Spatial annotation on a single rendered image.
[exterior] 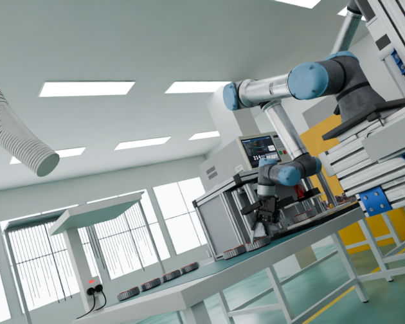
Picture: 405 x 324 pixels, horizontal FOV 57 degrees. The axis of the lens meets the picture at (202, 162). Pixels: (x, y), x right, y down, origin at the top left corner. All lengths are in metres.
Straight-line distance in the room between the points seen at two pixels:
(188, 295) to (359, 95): 0.82
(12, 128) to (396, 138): 1.88
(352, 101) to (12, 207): 7.30
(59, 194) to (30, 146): 6.14
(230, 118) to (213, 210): 4.36
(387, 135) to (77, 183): 7.77
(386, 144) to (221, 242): 1.21
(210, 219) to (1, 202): 6.31
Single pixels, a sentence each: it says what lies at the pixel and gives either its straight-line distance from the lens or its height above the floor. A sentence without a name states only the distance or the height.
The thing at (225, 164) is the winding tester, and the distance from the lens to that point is 2.11.
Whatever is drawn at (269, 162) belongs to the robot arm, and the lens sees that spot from 1.53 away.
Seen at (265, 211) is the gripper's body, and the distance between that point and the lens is 1.57.
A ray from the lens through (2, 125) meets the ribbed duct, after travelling 2.31.
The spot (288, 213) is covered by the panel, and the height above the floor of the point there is 0.85.
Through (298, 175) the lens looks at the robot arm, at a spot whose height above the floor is 0.96.
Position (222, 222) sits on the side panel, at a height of 0.93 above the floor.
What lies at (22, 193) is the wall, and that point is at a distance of 8.17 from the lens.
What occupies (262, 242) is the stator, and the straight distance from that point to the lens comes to 1.60.
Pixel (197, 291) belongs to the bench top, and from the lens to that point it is 1.11.
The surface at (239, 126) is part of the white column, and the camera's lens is 6.21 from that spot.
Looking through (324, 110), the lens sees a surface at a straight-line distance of 6.12.
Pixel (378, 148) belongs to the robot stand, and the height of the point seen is 0.91.
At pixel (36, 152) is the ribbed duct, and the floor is 1.63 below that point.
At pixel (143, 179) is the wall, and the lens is 9.17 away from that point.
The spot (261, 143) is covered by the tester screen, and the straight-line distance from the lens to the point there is 2.13.
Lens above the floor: 0.82
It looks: 13 degrees up
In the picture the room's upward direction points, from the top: 22 degrees counter-clockwise
